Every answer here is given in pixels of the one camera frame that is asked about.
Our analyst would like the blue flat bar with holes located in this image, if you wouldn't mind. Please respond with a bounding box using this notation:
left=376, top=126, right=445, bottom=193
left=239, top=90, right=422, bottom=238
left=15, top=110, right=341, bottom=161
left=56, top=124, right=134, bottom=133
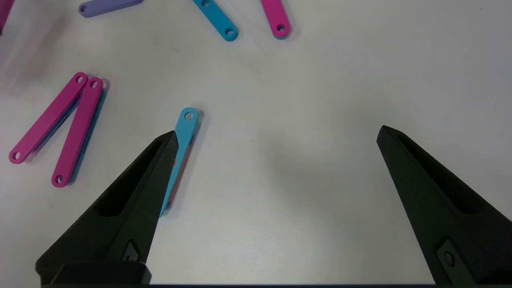
left=192, top=0, right=239, bottom=42
left=160, top=107, right=199, bottom=216

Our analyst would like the pink bar with holes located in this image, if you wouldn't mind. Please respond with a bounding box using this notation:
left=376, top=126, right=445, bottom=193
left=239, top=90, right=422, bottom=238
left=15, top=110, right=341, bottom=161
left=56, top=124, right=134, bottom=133
left=51, top=77, right=106, bottom=188
left=0, top=0, right=16, bottom=34
left=9, top=72, right=89, bottom=164
left=260, top=0, right=292, bottom=40

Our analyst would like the purple short flat bar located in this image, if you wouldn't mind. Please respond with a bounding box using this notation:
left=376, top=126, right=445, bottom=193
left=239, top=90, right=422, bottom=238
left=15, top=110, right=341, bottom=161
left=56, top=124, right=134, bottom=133
left=78, top=0, right=144, bottom=18

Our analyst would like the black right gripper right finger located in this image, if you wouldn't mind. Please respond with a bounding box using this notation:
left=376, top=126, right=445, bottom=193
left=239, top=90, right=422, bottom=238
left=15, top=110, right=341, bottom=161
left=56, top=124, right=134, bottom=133
left=377, top=125, right=512, bottom=285

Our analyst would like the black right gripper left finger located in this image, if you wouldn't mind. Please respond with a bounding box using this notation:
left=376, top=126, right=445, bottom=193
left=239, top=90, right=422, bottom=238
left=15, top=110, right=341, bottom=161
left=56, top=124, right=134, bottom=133
left=35, top=131, right=178, bottom=285

